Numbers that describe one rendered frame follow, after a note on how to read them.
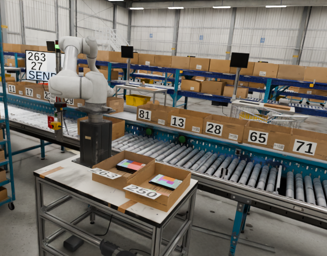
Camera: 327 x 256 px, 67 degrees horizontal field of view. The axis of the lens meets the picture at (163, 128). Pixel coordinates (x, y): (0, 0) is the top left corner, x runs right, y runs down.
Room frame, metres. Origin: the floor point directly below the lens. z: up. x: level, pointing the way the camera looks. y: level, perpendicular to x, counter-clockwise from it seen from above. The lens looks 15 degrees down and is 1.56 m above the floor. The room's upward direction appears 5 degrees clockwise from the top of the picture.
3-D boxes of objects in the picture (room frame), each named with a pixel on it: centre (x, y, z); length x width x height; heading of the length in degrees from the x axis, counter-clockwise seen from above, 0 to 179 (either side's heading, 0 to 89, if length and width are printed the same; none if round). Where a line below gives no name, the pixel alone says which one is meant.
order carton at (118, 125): (2.47, 0.65, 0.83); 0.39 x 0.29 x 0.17; 66
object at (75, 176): (1.57, 0.29, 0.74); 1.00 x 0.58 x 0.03; 64
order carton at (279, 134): (2.23, -0.98, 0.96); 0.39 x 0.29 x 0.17; 64
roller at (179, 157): (2.11, -0.18, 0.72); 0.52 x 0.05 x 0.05; 154
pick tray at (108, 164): (1.60, 0.24, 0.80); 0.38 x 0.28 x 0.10; 156
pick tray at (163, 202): (1.42, -0.01, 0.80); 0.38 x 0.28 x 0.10; 156
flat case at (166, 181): (1.50, -0.06, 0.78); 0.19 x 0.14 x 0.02; 65
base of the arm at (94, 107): (1.79, 0.50, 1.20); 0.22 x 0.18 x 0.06; 59
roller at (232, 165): (1.91, -0.59, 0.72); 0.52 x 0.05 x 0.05; 154
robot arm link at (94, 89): (1.80, 0.53, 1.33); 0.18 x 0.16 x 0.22; 107
